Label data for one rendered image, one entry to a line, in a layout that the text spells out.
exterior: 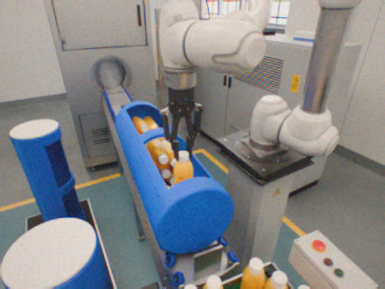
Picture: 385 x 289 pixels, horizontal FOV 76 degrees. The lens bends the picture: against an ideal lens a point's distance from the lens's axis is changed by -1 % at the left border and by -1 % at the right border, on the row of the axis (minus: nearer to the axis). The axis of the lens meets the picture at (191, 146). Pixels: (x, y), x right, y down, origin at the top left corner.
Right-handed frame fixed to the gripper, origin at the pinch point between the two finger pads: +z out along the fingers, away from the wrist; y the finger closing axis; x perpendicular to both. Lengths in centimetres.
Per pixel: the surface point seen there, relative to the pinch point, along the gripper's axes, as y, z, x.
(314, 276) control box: -24, 27, 39
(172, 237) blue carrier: 8.8, 25.4, 11.3
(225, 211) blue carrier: -10.7, 21.2, 11.3
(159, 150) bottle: 0.9, 15.3, -27.2
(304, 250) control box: -24.6, 22.5, 33.6
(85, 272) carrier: 36.5, 31.1, 8.5
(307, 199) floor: -159, 133, -69
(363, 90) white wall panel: -261, 45, -113
